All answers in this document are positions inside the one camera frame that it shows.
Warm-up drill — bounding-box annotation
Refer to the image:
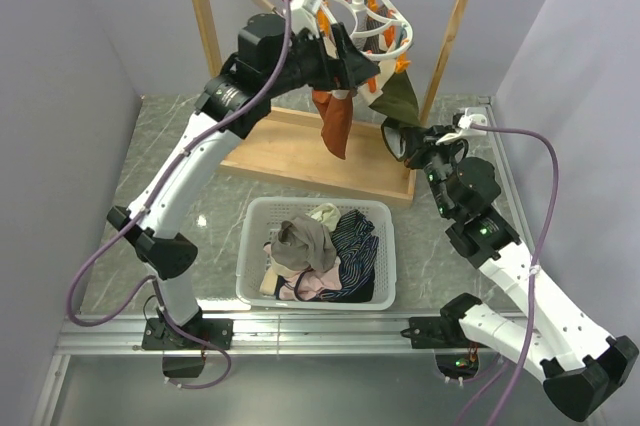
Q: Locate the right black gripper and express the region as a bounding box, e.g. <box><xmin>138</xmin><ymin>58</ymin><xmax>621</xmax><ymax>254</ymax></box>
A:
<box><xmin>404</xmin><ymin>123</ymin><xmax>466</xmax><ymax>218</ymax></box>

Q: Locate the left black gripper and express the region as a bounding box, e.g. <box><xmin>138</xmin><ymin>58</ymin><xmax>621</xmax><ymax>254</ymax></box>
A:
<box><xmin>265</xmin><ymin>22</ymin><xmax>380</xmax><ymax>98</ymax></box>

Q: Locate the olive green underwear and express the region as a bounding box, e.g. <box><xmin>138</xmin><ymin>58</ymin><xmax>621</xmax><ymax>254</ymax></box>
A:
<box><xmin>369</xmin><ymin>71</ymin><xmax>421</xmax><ymax>126</ymax></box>

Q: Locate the white round clip hanger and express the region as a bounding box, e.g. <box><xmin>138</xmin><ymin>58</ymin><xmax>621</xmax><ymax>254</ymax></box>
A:
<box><xmin>316</xmin><ymin>0</ymin><xmax>414</xmax><ymax>74</ymax></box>

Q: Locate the beige underwear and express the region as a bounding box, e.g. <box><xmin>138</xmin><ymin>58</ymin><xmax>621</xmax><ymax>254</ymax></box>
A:
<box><xmin>271</xmin><ymin>215</ymin><xmax>338</xmax><ymax>272</ymax></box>

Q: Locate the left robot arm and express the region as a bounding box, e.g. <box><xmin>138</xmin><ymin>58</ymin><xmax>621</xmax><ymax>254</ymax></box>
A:
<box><xmin>107</xmin><ymin>13</ymin><xmax>379</xmax><ymax>348</ymax></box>

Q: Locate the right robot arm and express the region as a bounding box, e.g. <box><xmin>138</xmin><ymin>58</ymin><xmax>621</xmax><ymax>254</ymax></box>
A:
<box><xmin>381</xmin><ymin>112</ymin><xmax>639</xmax><ymax>422</ymax></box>

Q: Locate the grey striped underwear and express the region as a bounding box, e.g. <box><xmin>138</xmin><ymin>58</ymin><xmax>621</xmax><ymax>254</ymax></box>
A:
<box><xmin>364</xmin><ymin>8</ymin><xmax>389</xmax><ymax>39</ymax></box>

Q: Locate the orange white underwear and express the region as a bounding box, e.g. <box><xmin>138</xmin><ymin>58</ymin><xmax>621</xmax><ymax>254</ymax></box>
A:
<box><xmin>311</xmin><ymin>74</ymin><xmax>380</xmax><ymax>160</ymax></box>

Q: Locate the pale yellow underwear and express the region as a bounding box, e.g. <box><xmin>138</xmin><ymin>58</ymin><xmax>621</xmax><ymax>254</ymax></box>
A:
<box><xmin>307</xmin><ymin>202</ymin><xmax>342</xmax><ymax>232</ymax></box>

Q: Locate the dark striped underwear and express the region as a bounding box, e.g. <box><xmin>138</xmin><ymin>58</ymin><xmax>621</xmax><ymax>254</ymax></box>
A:
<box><xmin>319</xmin><ymin>209</ymin><xmax>379</xmax><ymax>304</ymax></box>

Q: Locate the pink underwear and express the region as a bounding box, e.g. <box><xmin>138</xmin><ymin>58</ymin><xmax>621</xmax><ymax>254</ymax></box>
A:
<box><xmin>259</xmin><ymin>243</ymin><xmax>342</xmax><ymax>301</ymax></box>

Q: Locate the wooden clothes rack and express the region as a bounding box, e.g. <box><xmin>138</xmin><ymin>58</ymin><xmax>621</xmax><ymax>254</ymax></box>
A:
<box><xmin>192</xmin><ymin>0</ymin><xmax>469</xmax><ymax>207</ymax></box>

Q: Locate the white plastic laundry basket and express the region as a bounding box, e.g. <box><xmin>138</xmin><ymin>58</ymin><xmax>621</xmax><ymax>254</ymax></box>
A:
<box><xmin>236</xmin><ymin>197</ymin><xmax>396</xmax><ymax>311</ymax></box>

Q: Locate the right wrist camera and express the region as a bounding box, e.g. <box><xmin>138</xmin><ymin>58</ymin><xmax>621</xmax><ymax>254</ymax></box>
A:
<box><xmin>436</xmin><ymin>108</ymin><xmax>488</xmax><ymax>145</ymax></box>

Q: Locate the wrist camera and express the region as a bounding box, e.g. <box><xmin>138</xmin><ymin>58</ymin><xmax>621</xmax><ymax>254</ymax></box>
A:
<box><xmin>436</xmin><ymin>108</ymin><xmax>488</xmax><ymax>145</ymax></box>
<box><xmin>282</xmin><ymin>0</ymin><xmax>324</xmax><ymax>37</ymax></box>

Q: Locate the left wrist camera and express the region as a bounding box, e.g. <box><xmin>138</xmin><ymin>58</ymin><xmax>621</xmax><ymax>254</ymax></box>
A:
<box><xmin>282</xmin><ymin>0</ymin><xmax>324</xmax><ymax>37</ymax></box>

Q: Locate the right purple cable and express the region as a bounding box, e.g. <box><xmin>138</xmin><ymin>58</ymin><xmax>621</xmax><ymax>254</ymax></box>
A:
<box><xmin>452</xmin><ymin>125</ymin><xmax>559</xmax><ymax>426</ymax></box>

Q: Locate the purple cable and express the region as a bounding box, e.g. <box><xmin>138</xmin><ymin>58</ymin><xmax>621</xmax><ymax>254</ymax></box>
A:
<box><xmin>66</xmin><ymin>0</ymin><xmax>292</xmax><ymax>389</ymax></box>
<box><xmin>452</xmin><ymin>125</ymin><xmax>559</xmax><ymax>426</ymax></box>

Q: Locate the aluminium rail frame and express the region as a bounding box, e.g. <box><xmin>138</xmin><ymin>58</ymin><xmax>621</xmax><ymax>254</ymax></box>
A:
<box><xmin>29</xmin><ymin>95</ymin><xmax>606</xmax><ymax>426</ymax></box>

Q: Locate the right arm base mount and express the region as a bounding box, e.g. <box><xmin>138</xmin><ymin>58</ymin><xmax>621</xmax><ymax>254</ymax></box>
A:
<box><xmin>399</xmin><ymin>314</ymin><xmax>501</xmax><ymax>380</ymax></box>

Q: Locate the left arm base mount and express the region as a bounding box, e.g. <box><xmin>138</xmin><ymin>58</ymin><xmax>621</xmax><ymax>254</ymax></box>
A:
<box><xmin>141</xmin><ymin>317</ymin><xmax>234</xmax><ymax>385</ymax></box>

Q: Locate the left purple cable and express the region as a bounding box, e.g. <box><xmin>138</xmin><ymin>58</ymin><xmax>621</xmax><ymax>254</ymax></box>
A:
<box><xmin>66</xmin><ymin>0</ymin><xmax>292</xmax><ymax>389</ymax></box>

